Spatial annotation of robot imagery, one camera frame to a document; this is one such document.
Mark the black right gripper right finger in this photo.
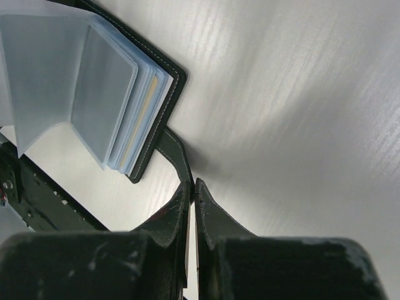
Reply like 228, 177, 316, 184
194, 179, 387, 299

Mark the gold card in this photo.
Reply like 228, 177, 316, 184
118, 76, 158, 169

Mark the grey card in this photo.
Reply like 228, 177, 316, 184
70, 24, 139, 138

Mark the black leather card holder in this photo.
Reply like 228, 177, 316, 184
1, 1, 188, 183

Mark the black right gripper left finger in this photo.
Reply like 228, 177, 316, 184
1, 182, 191, 299

